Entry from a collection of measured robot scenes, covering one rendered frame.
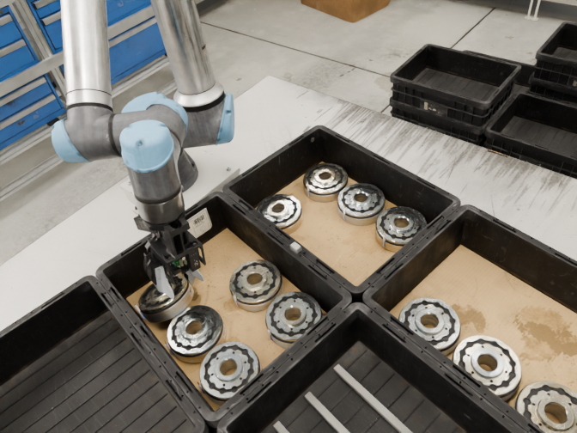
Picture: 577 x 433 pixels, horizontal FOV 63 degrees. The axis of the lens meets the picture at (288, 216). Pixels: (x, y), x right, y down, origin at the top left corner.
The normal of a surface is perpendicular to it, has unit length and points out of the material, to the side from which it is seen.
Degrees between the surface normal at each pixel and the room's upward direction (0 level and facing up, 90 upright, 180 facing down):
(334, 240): 0
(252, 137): 0
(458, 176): 0
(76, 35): 39
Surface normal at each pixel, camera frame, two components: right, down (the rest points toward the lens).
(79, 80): 0.01, -0.09
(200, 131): 0.02, 0.68
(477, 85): -0.12, -0.69
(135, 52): 0.76, 0.40
